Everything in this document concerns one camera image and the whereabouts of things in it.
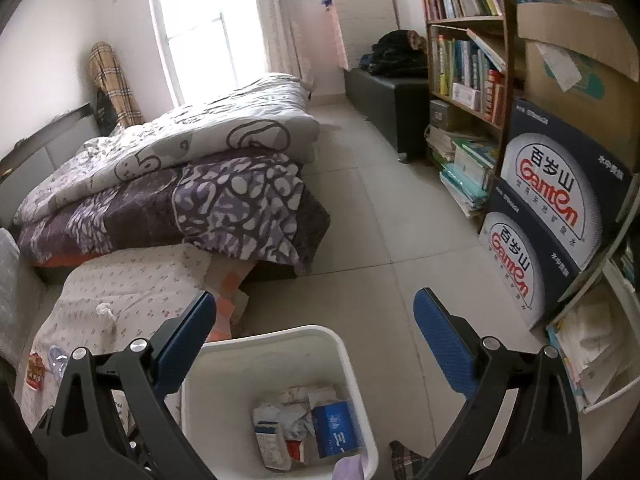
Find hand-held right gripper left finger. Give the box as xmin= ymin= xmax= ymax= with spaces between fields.
xmin=31 ymin=290 xmax=217 ymax=480

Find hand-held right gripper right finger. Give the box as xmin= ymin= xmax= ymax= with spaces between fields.
xmin=413 ymin=287 xmax=583 ymax=480

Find white plastic bin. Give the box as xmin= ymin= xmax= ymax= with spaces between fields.
xmin=181 ymin=325 xmax=379 ymax=480

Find crushed clear plastic bottle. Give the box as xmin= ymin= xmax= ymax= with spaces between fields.
xmin=47 ymin=344 xmax=71 ymax=377

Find dark blue small box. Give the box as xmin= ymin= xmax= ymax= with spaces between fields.
xmin=312 ymin=400 xmax=363 ymax=458

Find white paper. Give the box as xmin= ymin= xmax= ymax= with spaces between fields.
xmin=287 ymin=384 xmax=337 ymax=408

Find cherry print cloth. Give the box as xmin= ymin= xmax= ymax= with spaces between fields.
xmin=15 ymin=246 xmax=251 ymax=431

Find dark plaid pants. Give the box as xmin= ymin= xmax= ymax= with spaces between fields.
xmin=389 ymin=440 xmax=431 ymax=480

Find orange bed sheet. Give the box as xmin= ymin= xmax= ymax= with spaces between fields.
xmin=32 ymin=252 xmax=101 ymax=268

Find purple patterned bed cover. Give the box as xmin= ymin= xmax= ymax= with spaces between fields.
xmin=17 ymin=149 xmax=331 ymax=277

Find purple cloth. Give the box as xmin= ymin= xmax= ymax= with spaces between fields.
xmin=332 ymin=455 xmax=368 ymax=480

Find stack of lying books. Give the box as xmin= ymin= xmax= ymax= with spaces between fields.
xmin=425 ymin=125 xmax=501 ymax=218

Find grey checked cushion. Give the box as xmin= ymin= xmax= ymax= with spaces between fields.
xmin=0 ymin=227 xmax=46 ymax=366

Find cartoon print quilt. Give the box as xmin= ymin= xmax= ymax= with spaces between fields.
xmin=14 ymin=72 xmax=321 ymax=226

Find grey small box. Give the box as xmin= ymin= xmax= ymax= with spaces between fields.
xmin=429 ymin=100 xmax=456 ymax=131

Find black bench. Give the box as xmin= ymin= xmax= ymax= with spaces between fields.
xmin=344 ymin=67 xmax=430 ymax=163

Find black bag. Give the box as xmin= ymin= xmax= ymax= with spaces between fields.
xmin=95 ymin=89 xmax=121 ymax=136

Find beige plaid cloth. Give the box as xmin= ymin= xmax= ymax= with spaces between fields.
xmin=89 ymin=41 xmax=146 ymax=128

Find row of colourful books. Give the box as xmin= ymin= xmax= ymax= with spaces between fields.
xmin=431 ymin=30 xmax=507 ymax=126

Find brown cardboard box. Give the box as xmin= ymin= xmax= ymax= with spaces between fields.
xmin=515 ymin=2 xmax=640 ymax=171

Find pile of dark clothes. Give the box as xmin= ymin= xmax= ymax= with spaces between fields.
xmin=360 ymin=30 xmax=428 ymax=78

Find window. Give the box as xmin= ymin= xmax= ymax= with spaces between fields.
xmin=145 ymin=0 xmax=281 ymax=108

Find white folding panel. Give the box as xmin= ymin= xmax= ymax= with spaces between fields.
xmin=327 ymin=0 xmax=401 ymax=71

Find wooden bookshelf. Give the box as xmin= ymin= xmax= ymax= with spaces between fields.
xmin=415 ymin=0 xmax=516 ymax=216

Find light curtain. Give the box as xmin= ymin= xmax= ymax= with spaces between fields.
xmin=260 ymin=0 xmax=316 ymax=86

